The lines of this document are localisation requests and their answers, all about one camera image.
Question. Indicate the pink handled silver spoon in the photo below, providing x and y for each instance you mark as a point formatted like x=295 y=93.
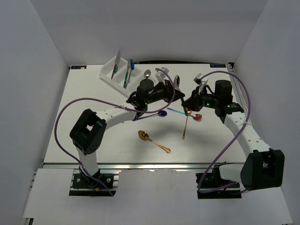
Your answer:
x=147 y=74

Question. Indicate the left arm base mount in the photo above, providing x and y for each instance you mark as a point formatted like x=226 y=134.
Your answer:
x=81 y=185

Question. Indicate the slim gold spoon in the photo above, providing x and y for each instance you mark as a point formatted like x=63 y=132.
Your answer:
x=185 y=127

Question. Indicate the blue iridescent fork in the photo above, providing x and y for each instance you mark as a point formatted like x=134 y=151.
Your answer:
x=132 y=65

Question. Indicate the aluminium table frame rail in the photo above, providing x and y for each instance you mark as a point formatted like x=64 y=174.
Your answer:
x=243 y=105

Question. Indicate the dark handled steak knife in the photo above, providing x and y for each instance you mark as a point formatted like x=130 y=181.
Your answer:
x=117 y=60

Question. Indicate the right blue corner label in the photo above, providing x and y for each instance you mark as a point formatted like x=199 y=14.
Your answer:
x=218 y=65

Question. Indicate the rainbow iridescent spoon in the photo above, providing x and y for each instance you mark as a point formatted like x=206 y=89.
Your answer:
x=195 y=116

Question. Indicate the white three-compartment plastic tray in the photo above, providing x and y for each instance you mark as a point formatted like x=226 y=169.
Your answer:
x=118 y=79

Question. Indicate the left blue corner label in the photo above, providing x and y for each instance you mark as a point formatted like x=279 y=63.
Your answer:
x=78 y=67

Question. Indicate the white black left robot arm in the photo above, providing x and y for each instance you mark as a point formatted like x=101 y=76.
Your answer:
x=88 y=132

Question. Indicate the purple blue iridescent spoon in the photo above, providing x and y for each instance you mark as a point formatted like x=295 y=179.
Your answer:
x=161 y=113

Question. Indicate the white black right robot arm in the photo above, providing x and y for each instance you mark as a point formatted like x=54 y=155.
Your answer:
x=264 y=166

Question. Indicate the ornate gold spoon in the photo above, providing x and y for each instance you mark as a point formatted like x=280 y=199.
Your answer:
x=144 y=136

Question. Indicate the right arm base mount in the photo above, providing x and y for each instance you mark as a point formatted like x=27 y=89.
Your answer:
x=213 y=180

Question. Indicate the ornate silver fork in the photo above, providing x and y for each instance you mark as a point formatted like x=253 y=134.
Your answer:
x=128 y=75

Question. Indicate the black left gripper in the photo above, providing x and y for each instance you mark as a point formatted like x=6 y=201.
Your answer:
x=168 y=90

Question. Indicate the blue corner label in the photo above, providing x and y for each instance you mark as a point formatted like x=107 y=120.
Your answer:
x=218 y=65
x=78 y=67

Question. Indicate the teal handled silver spoon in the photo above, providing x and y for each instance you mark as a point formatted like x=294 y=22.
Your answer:
x=177 y=86

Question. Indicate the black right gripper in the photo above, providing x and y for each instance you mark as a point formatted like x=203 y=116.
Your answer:
x=193 y=104

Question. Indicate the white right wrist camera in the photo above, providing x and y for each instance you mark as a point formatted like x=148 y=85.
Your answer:
x=201 y=82

